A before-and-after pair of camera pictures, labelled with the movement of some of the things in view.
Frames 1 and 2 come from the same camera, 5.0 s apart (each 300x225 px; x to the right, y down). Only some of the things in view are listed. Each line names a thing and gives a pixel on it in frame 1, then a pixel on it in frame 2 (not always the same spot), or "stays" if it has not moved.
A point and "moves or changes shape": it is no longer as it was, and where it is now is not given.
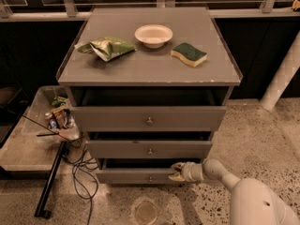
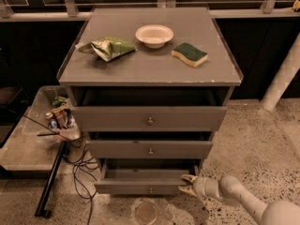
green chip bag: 107,48 stays
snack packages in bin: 60,115 stays
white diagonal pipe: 285,74 stays
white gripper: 188,172 to 200,185
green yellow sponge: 188,54 stays
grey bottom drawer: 140,171 moves or changes shape
